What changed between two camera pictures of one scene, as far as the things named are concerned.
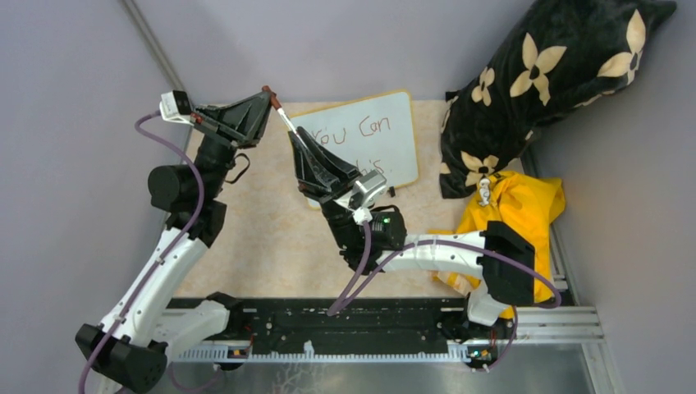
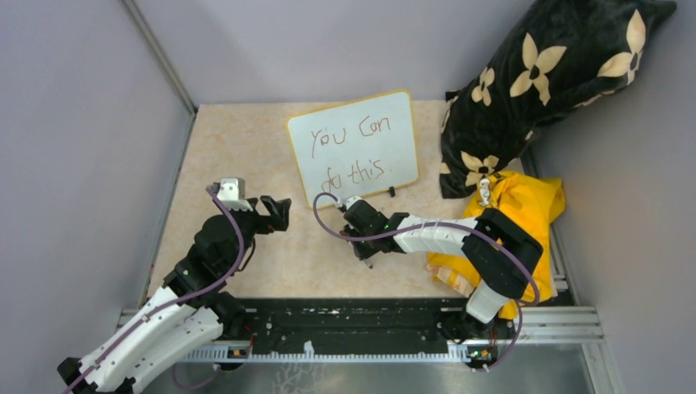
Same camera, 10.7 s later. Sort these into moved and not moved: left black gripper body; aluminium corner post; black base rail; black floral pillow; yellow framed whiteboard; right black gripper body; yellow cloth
Moved: right black gripper body; left black gripper body
Not moved: black base rail; black floral pillow; yellow cloth; yellow framed whiteboard; aluminium corner post
